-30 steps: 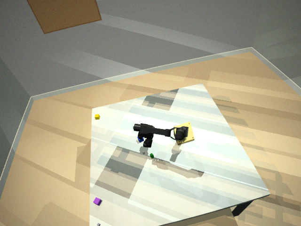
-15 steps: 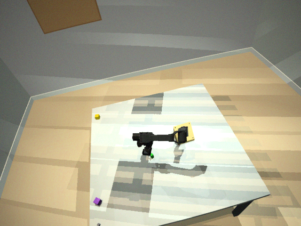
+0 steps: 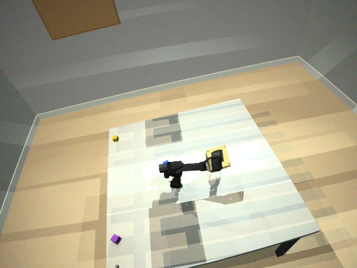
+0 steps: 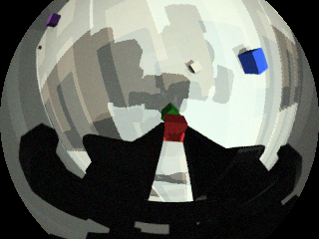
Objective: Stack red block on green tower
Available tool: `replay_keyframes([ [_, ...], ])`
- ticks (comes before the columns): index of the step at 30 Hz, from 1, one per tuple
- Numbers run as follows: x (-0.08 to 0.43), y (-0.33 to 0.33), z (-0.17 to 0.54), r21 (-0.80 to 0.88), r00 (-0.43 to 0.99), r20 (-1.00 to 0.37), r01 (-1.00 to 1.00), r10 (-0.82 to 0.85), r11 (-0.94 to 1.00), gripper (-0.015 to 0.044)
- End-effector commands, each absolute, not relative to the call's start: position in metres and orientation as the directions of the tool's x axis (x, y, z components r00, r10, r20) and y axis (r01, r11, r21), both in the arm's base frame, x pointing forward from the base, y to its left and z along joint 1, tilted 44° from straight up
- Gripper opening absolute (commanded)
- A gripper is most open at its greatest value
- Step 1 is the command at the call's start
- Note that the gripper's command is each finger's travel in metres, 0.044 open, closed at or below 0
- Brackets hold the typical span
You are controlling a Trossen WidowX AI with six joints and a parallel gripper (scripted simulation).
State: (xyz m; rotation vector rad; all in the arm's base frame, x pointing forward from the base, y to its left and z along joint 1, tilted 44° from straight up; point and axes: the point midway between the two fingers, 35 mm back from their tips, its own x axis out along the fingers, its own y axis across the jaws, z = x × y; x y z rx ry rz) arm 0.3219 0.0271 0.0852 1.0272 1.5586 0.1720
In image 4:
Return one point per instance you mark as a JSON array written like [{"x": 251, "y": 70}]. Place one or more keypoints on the blue block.
[{"x": 253, "y": 62}]

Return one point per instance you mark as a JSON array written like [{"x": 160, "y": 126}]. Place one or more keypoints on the purple cube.
[{"x": 53, "y": 20}]

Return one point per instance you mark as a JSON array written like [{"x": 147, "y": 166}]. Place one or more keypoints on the red block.
[{"x": 174, "y": 128}]

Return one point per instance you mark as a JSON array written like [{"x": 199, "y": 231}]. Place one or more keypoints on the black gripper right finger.
[{"x": 208, "y": 162}]

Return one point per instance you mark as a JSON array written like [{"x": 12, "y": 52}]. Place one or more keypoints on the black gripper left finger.
[{"x": 141, "y": 155}]

